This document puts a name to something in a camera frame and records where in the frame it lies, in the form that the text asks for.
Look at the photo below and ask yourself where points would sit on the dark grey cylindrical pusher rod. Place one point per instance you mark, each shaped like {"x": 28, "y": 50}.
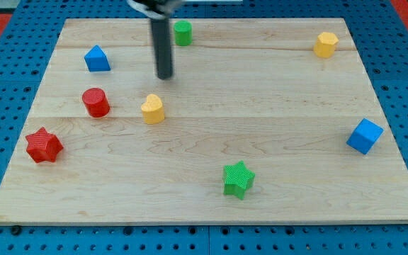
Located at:
{"x": 161, "y": 40}

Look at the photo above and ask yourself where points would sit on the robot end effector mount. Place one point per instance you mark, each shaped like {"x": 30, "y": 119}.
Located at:
{"x": 155, "y": 9}

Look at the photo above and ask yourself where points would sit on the blue triangle block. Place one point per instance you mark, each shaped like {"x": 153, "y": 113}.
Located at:
{"x": 96, "y": 60}

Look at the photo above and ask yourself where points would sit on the green cylinder block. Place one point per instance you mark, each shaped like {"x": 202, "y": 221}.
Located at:
{"x": 183, "y": 33}

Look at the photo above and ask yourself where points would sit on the yellow heart block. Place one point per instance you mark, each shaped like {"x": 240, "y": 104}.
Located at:
{"x": 153, "y": 110}

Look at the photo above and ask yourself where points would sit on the red cylinder block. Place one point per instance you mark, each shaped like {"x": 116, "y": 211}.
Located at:
{"x": 96, "y": 102}

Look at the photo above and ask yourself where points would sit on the light wooden board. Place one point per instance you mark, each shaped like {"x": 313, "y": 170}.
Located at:
{"x": 247, "y": 90}

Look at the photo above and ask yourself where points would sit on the yellow hexagon block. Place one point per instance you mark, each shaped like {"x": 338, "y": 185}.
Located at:
{"x": 325, "y": 44}

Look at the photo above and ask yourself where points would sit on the red star block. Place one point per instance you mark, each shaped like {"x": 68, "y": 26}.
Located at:
{"x": 43, "y": 146}

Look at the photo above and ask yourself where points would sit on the green star block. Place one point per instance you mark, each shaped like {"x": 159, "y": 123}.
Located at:
{"x": 237, "y": 179}

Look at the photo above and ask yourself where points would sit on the blue cube block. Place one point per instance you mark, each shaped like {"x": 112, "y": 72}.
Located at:
{"x": 364, "y": 136}

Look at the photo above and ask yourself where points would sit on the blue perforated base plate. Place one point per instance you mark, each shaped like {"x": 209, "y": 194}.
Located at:
{"x": 27, "y": 44}

